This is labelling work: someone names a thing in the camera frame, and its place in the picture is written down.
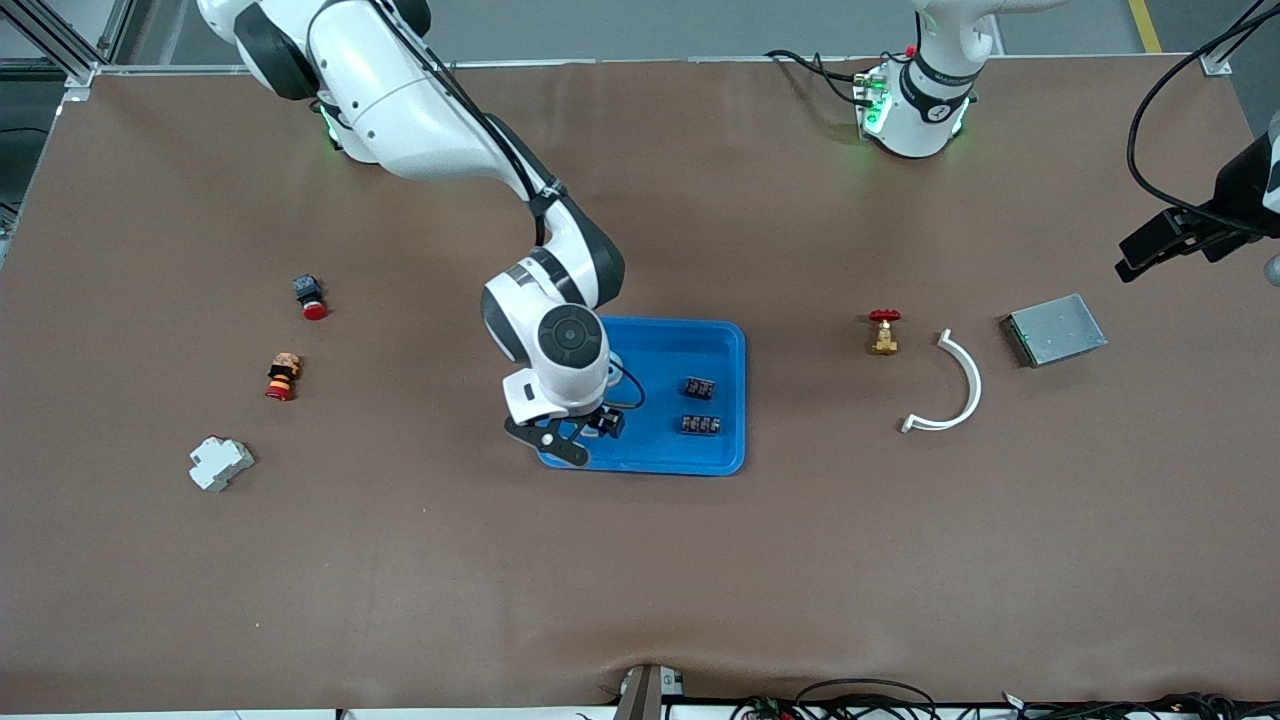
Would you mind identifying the aluminium frame post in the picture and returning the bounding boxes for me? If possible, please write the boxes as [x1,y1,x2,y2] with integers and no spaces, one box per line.
[0,0,136,101]
[1200,0,1280,77]

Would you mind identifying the black looped cable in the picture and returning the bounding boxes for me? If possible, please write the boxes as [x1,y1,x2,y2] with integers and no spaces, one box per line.
[793,678,938,720]

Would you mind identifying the red button with yellow body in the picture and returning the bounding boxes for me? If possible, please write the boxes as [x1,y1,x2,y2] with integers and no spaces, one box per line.
[264,352,304,403]

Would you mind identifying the black cable bundle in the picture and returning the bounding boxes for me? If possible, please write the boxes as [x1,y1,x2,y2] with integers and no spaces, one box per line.
[1000,690,1280,720]

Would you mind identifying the black arm base cable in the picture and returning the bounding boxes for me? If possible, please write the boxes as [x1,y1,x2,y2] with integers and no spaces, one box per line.
[765,48,873,107]

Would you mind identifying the grey metal camera post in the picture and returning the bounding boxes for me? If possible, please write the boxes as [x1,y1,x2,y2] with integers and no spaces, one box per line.
[613,663,687,720]

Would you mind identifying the brown table mat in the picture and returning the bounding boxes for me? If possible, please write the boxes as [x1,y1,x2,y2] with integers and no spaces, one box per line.
[0,55,1280,709]

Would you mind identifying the grey metal box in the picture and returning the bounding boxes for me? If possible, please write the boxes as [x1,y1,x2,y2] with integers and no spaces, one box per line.
[1001,292,1110,369]

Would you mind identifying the white curved plastic bracket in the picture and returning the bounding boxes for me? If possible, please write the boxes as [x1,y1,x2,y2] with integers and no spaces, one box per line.
[900,329,984,434]

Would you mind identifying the white circuit breaker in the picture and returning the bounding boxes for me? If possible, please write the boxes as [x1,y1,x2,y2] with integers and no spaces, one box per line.
[188,436,256,493]

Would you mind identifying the blue plastic tray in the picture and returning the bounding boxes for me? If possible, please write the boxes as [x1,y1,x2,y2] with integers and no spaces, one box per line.
[535,315,748,477]

